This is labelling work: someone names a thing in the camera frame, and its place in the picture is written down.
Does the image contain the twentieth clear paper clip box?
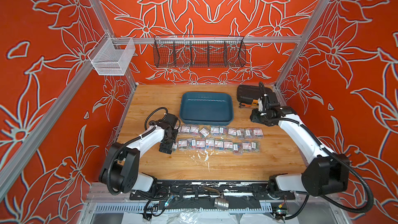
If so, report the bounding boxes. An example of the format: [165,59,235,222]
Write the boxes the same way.
[172,143,178,152]

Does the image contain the eighteenth clear paper clip box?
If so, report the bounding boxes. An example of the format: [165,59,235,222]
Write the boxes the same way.
[178,139,188,151]

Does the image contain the seventeenth clear paper clip box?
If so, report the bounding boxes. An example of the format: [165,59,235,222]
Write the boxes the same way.
[187,139,197,150]

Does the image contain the twelfth clear paper clip box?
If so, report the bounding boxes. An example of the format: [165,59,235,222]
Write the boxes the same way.
[196,139,206,150]

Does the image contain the blue plastic storage tray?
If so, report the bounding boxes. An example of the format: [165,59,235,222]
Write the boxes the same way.
[179,91,234,126]

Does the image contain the nineteenth clear paper clip box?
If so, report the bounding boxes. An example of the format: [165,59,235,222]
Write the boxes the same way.
[251,142,260,153]

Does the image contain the sixteenth clear paper clip box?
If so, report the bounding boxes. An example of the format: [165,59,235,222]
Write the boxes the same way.
[242,141,252,153]

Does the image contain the eleventh clear paper clip box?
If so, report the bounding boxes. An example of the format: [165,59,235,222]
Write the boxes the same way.
[205,138,215,150]

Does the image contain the fifteenth clear paper clip box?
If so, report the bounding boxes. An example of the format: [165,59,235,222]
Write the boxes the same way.
[233,142,243,156]

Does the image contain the fourteenth clear paper clip box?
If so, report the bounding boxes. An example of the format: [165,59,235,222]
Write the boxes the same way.
[223,140,233,151]

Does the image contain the thirteenth clear paper clip box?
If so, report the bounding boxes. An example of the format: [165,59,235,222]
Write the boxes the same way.
[214,140,224,150]

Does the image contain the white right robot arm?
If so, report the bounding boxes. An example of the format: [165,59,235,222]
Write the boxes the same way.
[250,82,374,214]

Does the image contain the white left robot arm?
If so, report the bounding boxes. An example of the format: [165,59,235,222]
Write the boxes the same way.
[98,107,181,198]

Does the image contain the orange black ratchet wrench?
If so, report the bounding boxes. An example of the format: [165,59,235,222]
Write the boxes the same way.
[239,102,258,108]

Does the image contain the black plastic tool case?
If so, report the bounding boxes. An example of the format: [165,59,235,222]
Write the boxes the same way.
[237,85,263,105]

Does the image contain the silver metal cylinder fitting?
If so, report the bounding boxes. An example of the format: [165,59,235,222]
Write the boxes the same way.
[214,197,229,211]

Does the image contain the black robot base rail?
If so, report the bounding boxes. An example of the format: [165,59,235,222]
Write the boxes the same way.
[147,180,297,214]

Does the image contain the black wire wall basket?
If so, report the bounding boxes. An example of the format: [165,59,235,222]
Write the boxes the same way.
[153,34,247,68]

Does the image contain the white wire mesh basket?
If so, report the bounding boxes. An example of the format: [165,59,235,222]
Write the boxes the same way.
[88,33,136,76]

